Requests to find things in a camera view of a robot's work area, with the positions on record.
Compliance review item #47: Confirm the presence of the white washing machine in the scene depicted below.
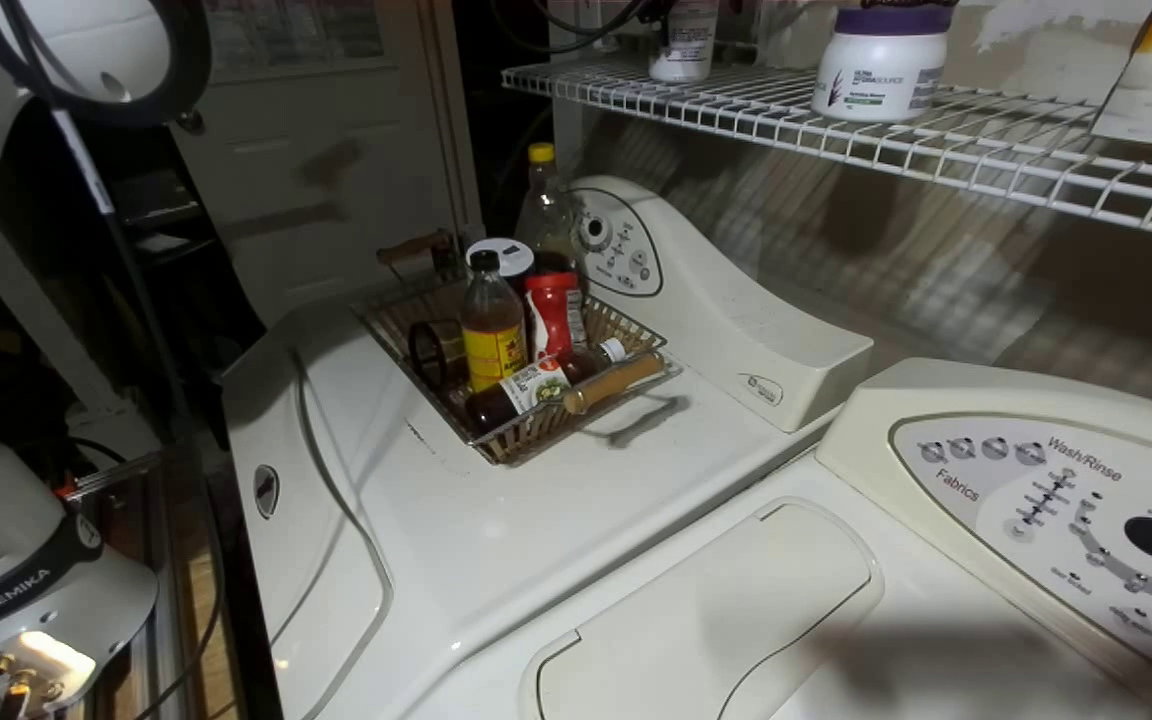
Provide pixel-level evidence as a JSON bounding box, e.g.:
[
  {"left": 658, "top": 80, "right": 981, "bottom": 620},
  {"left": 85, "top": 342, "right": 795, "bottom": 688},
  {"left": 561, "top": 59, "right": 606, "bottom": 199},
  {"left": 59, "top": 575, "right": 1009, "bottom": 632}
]
[{"left": 224, "top": 175, "right": 871, "bottom": 720}]

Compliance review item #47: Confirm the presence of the white jar purple lid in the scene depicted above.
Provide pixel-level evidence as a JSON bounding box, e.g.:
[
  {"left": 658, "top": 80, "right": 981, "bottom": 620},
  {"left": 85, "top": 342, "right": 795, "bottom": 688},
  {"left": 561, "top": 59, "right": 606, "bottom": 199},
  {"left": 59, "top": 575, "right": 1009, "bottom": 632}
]
[{"left": 814, "top": 4, "right": 954, "bottom": 120}]

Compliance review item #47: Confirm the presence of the dark can white lid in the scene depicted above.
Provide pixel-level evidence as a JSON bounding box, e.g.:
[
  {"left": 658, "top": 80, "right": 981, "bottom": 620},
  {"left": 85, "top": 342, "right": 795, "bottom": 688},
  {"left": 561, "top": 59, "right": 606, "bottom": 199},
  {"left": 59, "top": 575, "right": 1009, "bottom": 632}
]
[{"left": 464, "top": 236, "right": 537, "bottom": 279}]

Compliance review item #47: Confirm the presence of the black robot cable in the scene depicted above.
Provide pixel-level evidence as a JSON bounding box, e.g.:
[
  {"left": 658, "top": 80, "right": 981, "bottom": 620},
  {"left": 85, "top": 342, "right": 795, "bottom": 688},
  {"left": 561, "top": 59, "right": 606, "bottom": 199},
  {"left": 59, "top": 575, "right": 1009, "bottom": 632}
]
[{"left": 48, "top": 106, "right": 252, "bottom": 720}]

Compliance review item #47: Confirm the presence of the tall bottle dark liquid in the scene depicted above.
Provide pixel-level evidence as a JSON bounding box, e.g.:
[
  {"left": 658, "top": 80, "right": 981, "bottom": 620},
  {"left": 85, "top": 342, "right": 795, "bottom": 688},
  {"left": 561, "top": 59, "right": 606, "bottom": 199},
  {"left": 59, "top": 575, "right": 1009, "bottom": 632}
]
[{"left": 518, "top": 145, "right": 580, "bottom": 274}]

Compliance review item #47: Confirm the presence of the white wire shelf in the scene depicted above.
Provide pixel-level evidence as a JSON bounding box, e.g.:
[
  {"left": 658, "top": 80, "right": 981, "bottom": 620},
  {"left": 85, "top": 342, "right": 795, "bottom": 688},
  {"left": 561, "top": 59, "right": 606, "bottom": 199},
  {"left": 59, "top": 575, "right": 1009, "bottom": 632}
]
[{"left": 500, "top": 55, "right": 1152, "bottom": 236}]

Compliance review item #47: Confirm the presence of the red lidded container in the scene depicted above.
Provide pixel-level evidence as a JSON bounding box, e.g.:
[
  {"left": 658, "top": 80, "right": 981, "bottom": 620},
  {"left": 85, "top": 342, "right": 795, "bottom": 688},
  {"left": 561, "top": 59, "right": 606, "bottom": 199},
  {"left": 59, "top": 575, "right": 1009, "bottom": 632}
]
[{"left": 530, "top": 274, "right": 586, "bottom": 368}]

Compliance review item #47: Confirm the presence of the wire and wicker basket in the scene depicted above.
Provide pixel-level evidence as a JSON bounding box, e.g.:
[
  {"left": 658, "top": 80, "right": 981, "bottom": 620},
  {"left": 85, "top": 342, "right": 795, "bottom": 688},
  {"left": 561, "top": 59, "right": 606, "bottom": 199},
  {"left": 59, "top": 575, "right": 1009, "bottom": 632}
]
[{"left": 359, "top": 230, "right": 691, "bottom": 469}]

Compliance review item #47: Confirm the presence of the white dryer machine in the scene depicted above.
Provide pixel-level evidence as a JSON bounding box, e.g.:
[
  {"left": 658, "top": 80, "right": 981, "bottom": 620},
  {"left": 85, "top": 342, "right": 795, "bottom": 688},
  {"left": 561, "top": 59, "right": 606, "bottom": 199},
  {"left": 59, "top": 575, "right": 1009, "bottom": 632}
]
[{"left": 409, "top": 361, "right": 1152, "bottom": 720}]

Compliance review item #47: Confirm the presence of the amber bottle white label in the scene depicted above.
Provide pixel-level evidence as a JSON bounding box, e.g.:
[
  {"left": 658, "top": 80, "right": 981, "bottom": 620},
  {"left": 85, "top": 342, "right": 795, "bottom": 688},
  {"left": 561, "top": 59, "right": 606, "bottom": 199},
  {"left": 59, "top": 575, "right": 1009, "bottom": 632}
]
[{"left": 464, "top": 366, "right": 569, "bottom": 436}]

